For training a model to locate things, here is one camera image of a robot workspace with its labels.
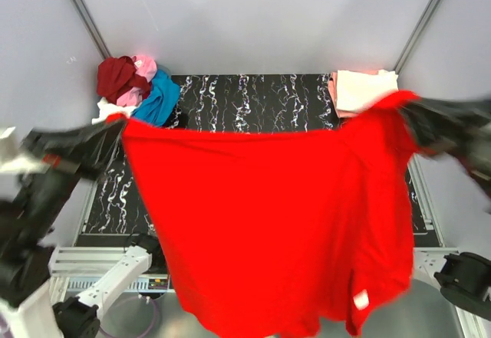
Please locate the blue t shirt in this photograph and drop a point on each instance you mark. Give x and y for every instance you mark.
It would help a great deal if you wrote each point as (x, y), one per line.
(158, 106)

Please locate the folded salmon t shirt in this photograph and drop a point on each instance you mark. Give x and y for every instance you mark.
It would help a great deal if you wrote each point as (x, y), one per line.
(332, 89)

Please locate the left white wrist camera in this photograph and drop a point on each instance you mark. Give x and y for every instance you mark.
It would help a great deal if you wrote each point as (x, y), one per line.
(15, 160)

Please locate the aluminium corner post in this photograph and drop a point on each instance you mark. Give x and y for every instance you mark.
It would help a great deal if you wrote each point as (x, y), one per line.
(417, 33)
(92, 29)

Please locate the folded white t shirt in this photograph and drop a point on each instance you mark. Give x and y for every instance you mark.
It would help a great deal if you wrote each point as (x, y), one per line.
(355, 91)

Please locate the pink t shirt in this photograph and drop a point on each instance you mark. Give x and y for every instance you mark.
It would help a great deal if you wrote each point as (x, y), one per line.
(142, 75)

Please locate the right aluminium corner post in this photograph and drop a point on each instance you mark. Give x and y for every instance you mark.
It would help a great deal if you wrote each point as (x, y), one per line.
(417, 33)

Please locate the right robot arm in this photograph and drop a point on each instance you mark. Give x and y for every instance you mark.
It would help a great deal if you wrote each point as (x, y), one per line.
(465, 278)

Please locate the dark red t shirt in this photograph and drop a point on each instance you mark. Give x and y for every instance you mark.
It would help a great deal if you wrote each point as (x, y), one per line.
(116, 76)

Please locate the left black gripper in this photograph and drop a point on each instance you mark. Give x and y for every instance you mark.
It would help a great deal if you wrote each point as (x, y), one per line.
(71, 150)

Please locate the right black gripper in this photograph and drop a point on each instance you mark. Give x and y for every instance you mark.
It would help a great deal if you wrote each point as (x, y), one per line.
(448, 128)

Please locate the left aluminium corner post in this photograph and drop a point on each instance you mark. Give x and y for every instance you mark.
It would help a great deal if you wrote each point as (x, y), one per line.
(92, 29)

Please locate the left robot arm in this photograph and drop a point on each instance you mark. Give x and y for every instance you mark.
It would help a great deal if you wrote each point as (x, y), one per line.
(49, 166)

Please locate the bright red t shirt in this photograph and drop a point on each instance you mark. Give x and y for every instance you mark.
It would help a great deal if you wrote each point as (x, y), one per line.
(267, 233)

